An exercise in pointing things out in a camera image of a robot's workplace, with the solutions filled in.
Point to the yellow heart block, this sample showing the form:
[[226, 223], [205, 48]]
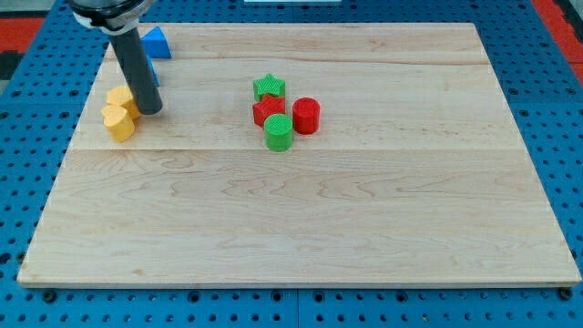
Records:
[[118, 122]]

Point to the green cylinder block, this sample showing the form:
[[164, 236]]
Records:
[[278, 132]]

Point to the yellow hexagon block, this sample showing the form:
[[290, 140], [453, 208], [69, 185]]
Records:
[[121, 96]]

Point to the blue triangle block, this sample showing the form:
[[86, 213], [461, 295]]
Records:
[[156, 44]]

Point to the red cylinder block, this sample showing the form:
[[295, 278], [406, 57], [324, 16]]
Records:
[[306, 115]]

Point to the green star block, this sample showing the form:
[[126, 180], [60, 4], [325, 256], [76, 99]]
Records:
[[268, 85]]

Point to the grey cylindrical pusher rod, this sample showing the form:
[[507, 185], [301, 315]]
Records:
[[134, 65]]

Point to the blue block behind rod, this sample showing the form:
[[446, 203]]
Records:
[[153, 71]]

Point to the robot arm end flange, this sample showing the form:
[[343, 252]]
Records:
[[112, 17]]

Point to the red star block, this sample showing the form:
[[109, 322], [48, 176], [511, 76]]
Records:
[[266, 107]]

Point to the wooden board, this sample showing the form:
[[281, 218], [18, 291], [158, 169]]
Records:
[[416, 178]]

